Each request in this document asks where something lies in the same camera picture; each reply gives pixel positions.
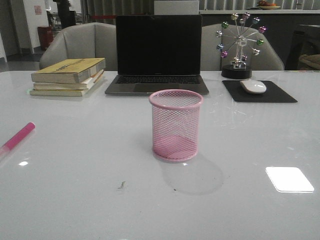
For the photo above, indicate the pink highlighter pen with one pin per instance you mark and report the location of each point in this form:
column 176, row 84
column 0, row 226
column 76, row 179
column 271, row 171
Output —
column 16, row 139

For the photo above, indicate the pink mesh pen holder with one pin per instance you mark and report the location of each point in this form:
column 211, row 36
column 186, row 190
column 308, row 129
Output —
column 175, row 124

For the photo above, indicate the grey laptop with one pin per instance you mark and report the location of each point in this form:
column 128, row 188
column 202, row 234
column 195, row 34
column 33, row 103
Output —
column 158, row 52

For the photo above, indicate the middle cream book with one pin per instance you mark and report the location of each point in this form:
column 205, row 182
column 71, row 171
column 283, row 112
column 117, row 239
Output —
column 86, row 84

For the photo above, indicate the cream book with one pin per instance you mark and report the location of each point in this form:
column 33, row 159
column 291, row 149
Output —
column 67, row 92
column 86, row 84

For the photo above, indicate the ferris wheel desk toy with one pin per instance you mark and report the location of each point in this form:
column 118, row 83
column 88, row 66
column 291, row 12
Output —
column 238, row 68

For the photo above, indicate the bottom cream book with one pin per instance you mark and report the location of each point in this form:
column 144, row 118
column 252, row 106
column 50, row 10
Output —
column 67, row 92

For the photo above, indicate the right grey armchair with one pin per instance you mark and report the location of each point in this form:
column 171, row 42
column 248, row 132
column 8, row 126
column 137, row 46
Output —
column 215, row 51

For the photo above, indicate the grey armchair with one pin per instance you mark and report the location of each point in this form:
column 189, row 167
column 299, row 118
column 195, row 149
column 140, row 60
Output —
column 89, row 40
column 215, row 51

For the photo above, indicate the white computer mouse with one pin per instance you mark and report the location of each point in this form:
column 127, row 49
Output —
column 253, row 86

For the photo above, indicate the left grey armchair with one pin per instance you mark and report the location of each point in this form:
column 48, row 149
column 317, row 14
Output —
column 89, row 40

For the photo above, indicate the top yellow book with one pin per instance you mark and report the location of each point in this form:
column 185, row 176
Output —
column 69, row 71

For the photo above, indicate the black mouse pad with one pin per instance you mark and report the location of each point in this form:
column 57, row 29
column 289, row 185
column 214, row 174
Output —
column 273, row 93

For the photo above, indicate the person in background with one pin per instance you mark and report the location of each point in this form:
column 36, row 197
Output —
column 67, row 16

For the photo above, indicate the red bin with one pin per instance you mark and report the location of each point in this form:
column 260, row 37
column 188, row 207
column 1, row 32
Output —
column 45, row 35

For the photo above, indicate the fruit bowl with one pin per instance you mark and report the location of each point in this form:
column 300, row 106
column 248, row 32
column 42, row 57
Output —
column 266, row 5

